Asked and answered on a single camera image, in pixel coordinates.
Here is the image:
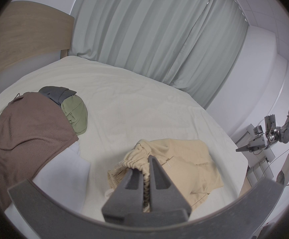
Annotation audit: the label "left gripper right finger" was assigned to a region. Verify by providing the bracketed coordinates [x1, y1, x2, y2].
[148, 155, 192, 221]

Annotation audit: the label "green garment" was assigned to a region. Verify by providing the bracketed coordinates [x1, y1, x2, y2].
[61, 95, 89, 136]

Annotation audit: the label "white garment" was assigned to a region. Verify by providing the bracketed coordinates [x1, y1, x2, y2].
[5, 141, 91, 215]

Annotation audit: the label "brown garment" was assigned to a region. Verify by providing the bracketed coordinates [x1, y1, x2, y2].
[0, 92, 79, 210]

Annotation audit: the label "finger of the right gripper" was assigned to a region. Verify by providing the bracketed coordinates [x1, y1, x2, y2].
[235, 144, 254, 152]

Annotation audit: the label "bed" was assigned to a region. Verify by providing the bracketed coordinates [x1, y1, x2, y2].
[0, 1, 249, 223]

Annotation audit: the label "pale grey-green curtain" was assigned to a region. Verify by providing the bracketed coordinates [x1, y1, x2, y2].
[169, 0, 249, 111]
[68, 0, 221, 86]

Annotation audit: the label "beige shorts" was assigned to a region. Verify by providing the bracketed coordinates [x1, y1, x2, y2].
[106, 138, 225, 212]

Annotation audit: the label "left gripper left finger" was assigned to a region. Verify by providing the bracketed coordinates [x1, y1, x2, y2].
[102, 155, 152, 225]

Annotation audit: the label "black garment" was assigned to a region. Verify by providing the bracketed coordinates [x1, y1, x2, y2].
[38, 86, 77, 106]

